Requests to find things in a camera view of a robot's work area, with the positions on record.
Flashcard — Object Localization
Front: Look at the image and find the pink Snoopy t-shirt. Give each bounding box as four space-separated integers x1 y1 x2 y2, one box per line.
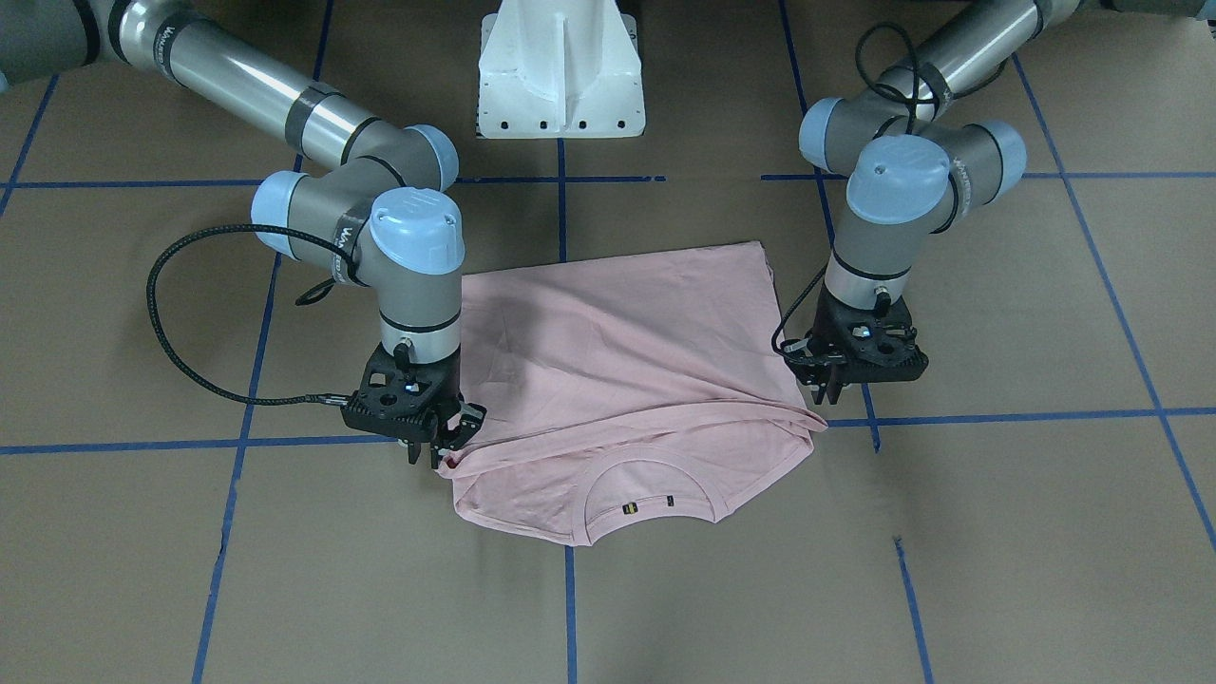
438 241 827 546

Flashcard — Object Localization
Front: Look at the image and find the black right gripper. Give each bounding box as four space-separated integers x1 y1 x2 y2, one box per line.
342 344 486 470

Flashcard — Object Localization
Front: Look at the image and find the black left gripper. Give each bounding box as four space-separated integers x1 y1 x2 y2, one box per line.
786 292 928 407

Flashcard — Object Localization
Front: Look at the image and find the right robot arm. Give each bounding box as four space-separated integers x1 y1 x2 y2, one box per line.
2 1 485 470

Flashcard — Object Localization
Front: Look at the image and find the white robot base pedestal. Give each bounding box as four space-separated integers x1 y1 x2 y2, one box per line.
475 1 647 140

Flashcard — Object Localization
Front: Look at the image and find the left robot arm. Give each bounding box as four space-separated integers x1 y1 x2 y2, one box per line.
771 1 1214 407

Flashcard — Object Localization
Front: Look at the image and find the brown paper table mat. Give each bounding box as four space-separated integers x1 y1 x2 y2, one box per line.
1 1 1214 683

